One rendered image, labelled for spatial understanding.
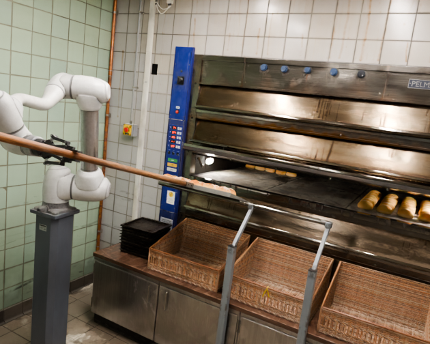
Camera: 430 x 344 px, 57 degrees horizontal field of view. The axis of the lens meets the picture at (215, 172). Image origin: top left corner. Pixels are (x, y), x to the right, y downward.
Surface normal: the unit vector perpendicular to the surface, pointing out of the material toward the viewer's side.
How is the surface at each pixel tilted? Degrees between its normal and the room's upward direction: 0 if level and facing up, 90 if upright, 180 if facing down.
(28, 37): 90
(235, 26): 90
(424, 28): 90
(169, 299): 90
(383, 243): 70
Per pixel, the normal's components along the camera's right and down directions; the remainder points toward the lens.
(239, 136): -0.42, -0.25
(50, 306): 0.35, 0.20
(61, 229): 0.90, 0.18
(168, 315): -0.47, 0.10
